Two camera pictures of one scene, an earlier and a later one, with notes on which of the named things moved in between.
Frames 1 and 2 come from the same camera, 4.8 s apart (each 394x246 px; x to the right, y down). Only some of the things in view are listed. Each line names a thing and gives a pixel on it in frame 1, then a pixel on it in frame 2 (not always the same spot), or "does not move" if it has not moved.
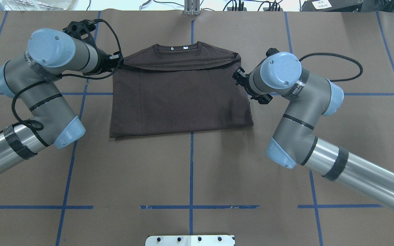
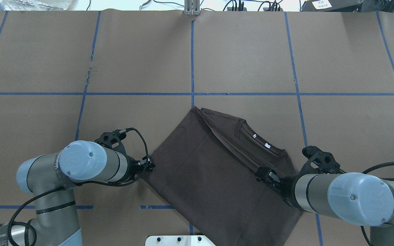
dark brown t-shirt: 176,87 to 205,173
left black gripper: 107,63 to 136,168
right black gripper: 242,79 to 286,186
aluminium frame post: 192,7 does not move
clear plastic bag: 39,5 does not move
